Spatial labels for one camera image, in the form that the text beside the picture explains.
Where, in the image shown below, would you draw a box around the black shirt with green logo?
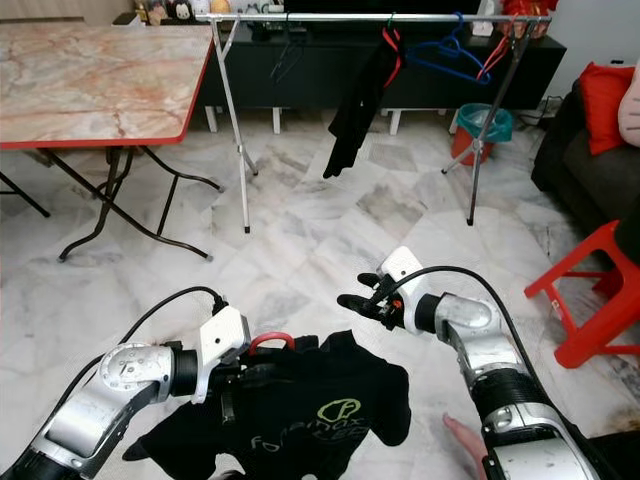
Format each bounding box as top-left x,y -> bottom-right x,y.
122,330 -> 411,480

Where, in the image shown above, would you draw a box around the thin black hanger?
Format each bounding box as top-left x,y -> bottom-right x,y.
270,20 -> 306,81

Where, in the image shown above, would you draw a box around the blue plastic hanger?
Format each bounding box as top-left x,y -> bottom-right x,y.
405,12 -> 493,86

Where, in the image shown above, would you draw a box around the black garment with FSL print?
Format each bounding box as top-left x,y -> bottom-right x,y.
323,35 -> 401,179

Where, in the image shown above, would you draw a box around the red plastic stool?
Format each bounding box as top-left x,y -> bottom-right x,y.
525,220 -> 640,369

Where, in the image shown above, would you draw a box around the orange bin with teal liner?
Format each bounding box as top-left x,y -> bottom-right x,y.
450,103 -> 513,166

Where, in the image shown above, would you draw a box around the black TV cabinet white legs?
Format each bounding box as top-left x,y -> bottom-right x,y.
200,25 -> 566,136

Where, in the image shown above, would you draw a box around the dark grey sofa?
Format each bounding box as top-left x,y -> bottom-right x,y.
532,85 -> 640,236

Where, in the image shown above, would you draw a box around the silver metal clothes rack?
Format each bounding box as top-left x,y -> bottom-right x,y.
208,12 -> 556,234

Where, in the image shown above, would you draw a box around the red cushion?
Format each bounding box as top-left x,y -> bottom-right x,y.
578,62 -> 636,156

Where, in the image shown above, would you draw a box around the red hanging decoration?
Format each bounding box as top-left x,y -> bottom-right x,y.
503,0 -> 556,33

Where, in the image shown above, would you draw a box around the pale pink plush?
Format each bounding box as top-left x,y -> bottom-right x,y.
623,62 -> 640,121

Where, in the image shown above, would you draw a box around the black and white figurine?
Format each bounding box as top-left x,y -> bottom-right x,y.
168,1 -> 196,24

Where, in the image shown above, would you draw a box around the marble folding table red rim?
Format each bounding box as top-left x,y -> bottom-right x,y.
0,22 -> 226,263

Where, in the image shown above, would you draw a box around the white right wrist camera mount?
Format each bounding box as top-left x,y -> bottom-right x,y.
378,246 -> 426,301

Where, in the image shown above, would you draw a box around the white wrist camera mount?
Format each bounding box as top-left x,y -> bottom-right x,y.
193,306 -> 251,401
378,246 -> 426,301

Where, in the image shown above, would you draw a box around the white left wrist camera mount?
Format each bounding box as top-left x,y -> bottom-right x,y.
193,306 -> 251,401

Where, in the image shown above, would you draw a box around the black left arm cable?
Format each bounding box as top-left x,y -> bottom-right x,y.
105,286 -> 229,351

